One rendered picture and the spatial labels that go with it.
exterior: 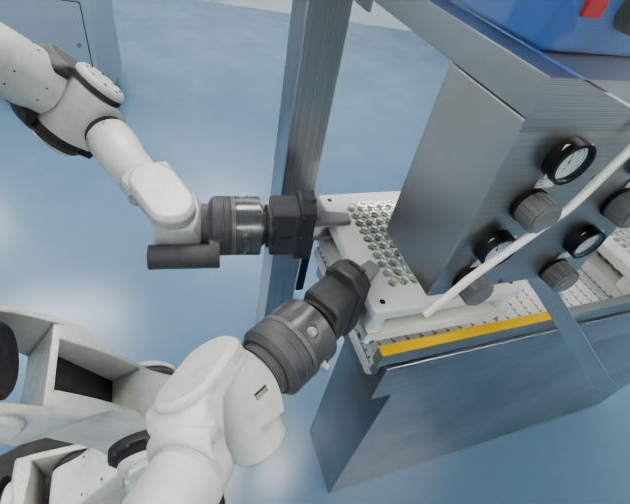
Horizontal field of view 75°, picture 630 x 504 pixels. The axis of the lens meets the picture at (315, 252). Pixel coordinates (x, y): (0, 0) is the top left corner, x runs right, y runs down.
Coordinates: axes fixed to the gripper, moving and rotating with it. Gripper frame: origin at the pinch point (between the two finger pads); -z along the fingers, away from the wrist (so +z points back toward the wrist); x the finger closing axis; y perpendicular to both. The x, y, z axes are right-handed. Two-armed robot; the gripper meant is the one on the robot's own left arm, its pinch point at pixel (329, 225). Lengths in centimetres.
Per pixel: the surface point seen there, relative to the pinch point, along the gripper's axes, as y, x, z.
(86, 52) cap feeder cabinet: -218, 62, 91
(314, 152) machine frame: -8.7, -7.6, 2.1
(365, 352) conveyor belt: 15.8, 11.9, -4.7
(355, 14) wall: -485, 96, -144
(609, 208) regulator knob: 20.8, -20.9, -20.5
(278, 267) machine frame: -8.0, 18.4, 5.6
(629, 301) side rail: 11, 8, -56
